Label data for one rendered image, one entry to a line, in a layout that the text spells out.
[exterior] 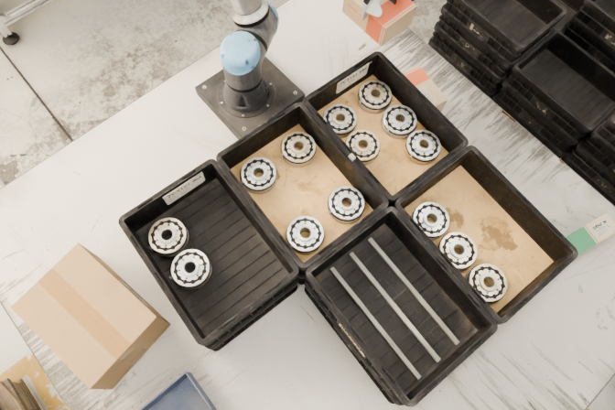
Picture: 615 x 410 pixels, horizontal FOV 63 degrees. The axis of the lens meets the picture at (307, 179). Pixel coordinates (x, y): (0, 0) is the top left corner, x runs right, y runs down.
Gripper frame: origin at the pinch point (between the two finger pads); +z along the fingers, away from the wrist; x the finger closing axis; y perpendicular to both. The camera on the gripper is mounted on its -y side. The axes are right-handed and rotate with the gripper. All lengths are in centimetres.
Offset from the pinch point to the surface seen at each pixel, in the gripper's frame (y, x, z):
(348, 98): 6.0, -13.4, 26.7
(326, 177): 22, -37, 27
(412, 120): 25.3, -5.3, 23.7
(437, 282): 64, -35, 26
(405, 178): 36.9, -19.0, 26.5
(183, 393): 40, -104, 39
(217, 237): 15, -72, 27
